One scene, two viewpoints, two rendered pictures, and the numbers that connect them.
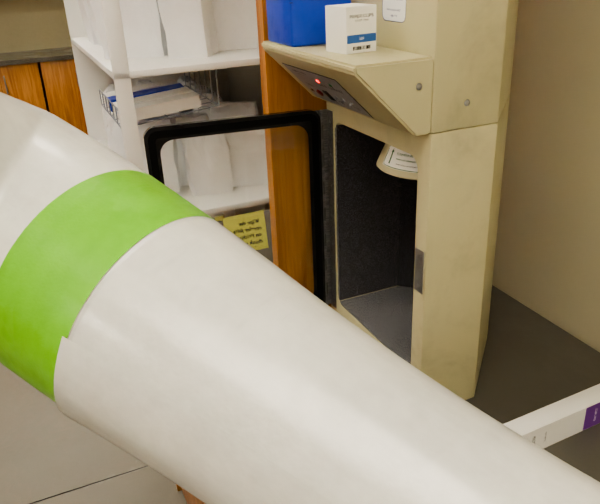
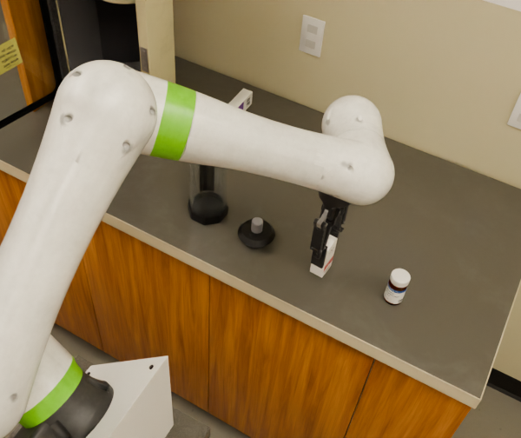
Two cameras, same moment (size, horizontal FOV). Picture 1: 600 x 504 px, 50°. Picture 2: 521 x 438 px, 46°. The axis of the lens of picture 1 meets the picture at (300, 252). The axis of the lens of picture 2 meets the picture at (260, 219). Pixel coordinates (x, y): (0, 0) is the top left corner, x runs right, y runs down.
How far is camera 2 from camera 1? 75 cm
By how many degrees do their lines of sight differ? 40
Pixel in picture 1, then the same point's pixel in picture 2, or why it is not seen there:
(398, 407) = (270, 127)
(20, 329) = (170, 139)
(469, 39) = not seen: outside the picture
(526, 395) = not seen: hidden behind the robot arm
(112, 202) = (180, 96)
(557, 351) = (207, 81)
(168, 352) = (218, 131)
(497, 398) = not seen: hidden behind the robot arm
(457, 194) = (158, 11)
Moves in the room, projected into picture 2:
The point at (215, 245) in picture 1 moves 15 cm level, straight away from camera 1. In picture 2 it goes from (209, 100) to (147, 58)
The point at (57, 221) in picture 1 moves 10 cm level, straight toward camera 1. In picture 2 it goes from (171, 106) to (229, 131)
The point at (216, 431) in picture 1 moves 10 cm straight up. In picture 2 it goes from (235, 146) to (238, 90)
